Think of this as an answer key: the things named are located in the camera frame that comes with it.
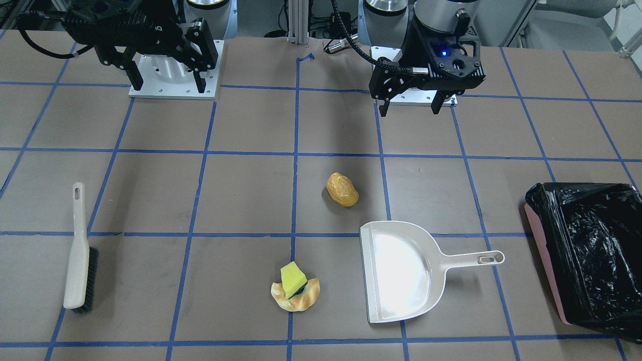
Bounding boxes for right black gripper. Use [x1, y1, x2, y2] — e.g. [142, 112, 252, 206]
[62, 1, 217, 94]

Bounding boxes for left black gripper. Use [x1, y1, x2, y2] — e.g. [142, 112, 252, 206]
[369, 14, 487, 117]

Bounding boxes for yellow potato toy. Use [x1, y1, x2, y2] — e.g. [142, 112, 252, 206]
[326, 172, 359, 208]

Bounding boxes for beige plastic dustpan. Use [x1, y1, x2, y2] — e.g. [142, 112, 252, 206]
[360, 220, 505, 324]

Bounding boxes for yellow green sponge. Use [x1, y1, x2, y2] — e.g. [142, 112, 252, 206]
[280, 261, 307, 299]

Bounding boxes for croissant bread toy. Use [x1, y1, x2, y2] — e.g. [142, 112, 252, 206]
[270, 277, 319, 312]

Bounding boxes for beige hand brush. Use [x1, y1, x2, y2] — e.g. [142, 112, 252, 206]
[63, 182, 99, 314]

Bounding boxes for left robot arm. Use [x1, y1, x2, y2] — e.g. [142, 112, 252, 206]
[359, 1, 487, 116]

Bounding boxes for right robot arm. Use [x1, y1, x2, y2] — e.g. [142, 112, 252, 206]
[61, 1, 238, 100]

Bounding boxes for pink bin with black bag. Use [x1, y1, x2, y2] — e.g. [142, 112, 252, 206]
[525, 183, 641, 343]

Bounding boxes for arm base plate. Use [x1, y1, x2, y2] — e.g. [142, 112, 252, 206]
[128, 40, 225, 100]
[370, 46, 458, 107]

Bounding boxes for aluminium frame post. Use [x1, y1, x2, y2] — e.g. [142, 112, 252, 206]
[286, 0, 310, 46]

